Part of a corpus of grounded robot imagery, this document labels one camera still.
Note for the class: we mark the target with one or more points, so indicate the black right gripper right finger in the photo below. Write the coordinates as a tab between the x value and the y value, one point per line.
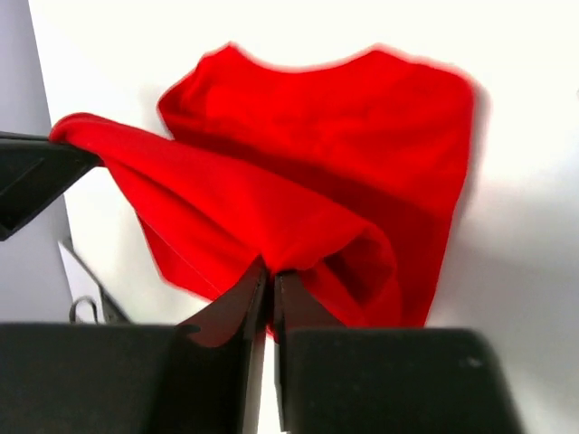
332	378

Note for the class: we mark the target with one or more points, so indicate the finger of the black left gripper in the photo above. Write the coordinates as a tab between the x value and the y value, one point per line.
34	173

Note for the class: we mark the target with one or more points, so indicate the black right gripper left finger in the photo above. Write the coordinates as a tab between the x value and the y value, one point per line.
201	376

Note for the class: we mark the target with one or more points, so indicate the red t-shirt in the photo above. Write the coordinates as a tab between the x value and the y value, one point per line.
347	175

